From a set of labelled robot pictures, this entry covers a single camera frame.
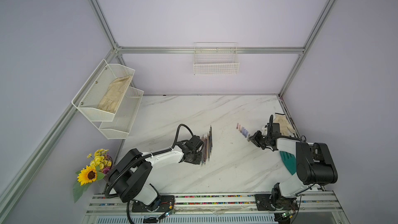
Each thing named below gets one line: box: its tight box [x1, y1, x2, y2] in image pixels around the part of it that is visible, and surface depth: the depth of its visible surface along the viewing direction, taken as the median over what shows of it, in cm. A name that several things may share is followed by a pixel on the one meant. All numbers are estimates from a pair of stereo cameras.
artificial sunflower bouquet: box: [72, 148, 113, 204], surface depth 61 cm
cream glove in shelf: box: [97, 74, 133, 114], surface depth 81 cm
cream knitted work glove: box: [273, 112, 296, 137], surface depth 106 cm
